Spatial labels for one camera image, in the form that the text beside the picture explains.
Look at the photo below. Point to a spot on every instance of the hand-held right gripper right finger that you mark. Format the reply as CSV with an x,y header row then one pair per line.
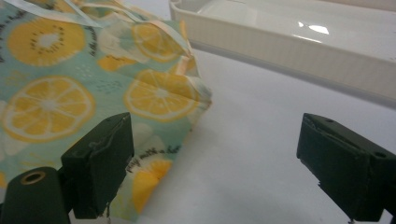
x,y
342,168

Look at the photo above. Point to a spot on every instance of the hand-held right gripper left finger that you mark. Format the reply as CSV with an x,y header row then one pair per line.
x,y
96,165

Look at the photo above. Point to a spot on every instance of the fruit print cloth bag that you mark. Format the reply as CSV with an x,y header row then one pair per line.
x,y
93,93

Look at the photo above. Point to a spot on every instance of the white plastic tray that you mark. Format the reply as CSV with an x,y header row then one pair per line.
x,y
289,46

